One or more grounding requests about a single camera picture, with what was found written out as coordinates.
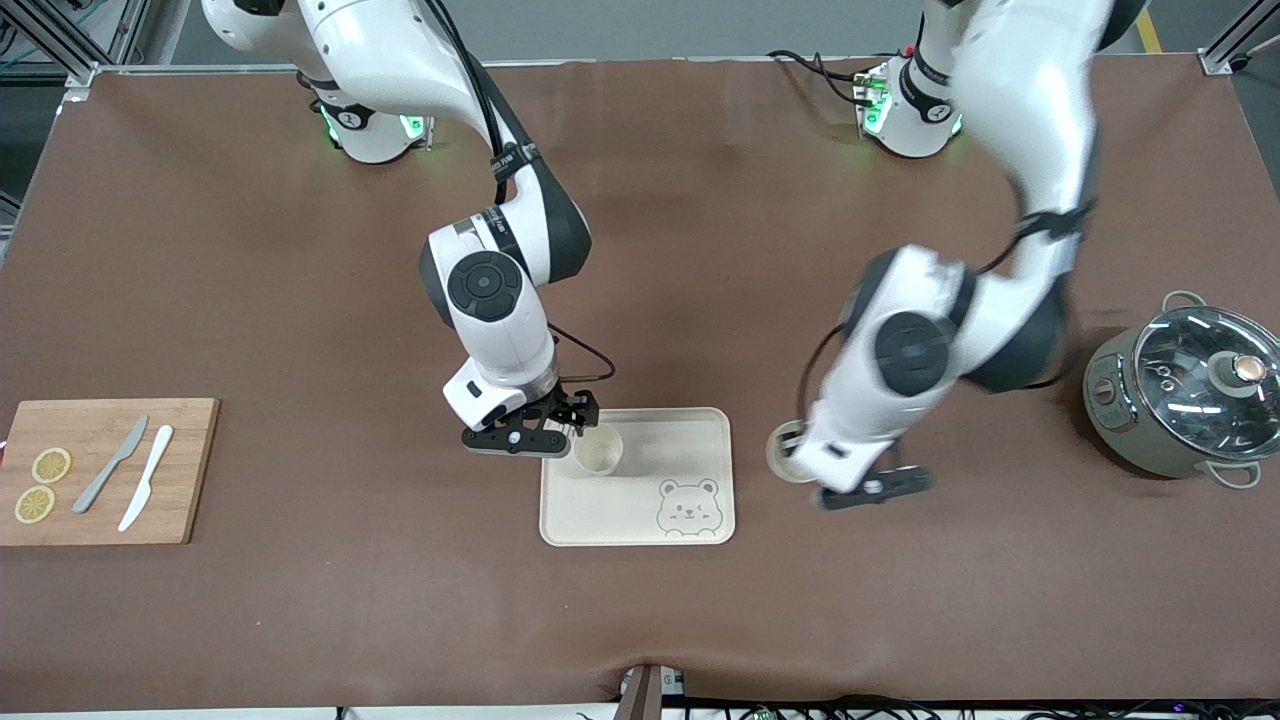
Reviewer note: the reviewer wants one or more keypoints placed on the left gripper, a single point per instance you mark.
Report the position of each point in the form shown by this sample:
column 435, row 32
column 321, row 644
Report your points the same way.
column 788, row 446

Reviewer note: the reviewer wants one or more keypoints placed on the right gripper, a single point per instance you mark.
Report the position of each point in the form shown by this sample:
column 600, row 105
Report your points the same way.
column 566, row 404

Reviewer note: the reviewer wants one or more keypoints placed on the white IKEA cup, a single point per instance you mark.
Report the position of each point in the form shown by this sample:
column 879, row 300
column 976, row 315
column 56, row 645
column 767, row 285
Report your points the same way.
column 600, row 458
column 775, row 462

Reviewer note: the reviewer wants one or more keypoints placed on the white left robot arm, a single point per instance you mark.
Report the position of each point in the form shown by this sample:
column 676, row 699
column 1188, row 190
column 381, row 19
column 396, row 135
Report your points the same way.
column 910, row 350

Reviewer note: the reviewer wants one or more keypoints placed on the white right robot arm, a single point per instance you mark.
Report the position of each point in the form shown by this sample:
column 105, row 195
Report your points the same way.
column 485, row 285

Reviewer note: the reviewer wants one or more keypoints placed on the cream bear print tray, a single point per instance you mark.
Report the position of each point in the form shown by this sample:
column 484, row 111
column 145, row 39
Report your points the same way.
column 640, row 500

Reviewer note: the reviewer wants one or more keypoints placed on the brown table mat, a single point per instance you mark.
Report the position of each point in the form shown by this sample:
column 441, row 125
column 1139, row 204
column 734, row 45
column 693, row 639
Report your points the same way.
column 640, row 250

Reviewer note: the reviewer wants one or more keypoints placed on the grey-green cooking pot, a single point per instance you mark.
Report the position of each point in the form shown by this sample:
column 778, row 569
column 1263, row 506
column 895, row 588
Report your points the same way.
column 1110, row 400

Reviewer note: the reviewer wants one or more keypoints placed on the bamboo cutting board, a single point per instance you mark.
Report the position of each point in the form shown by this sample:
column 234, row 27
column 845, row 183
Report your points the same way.
column 195, row 480

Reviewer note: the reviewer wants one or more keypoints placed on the glass pot lid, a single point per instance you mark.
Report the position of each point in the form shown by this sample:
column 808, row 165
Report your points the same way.
column 1200, row 400

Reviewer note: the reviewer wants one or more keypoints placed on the white plastic knife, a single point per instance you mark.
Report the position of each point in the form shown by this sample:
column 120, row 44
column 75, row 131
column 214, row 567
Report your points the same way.
column 147, row 478

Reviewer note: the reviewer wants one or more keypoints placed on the grey plastic knife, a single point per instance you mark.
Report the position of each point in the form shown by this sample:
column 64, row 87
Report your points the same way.
column 110, row 464

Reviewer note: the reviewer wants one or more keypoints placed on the yellow lemon slice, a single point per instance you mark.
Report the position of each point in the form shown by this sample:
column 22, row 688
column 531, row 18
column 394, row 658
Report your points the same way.
column 51, row 465
column 35, row 504

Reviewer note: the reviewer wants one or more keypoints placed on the grey table edge bracket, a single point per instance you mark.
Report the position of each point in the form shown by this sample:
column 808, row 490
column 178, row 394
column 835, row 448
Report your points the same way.
column 645, row 700

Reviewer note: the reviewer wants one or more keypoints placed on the aluminium frame post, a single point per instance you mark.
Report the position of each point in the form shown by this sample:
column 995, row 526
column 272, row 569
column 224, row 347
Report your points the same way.
column 1215, row 62
column 80, row 80

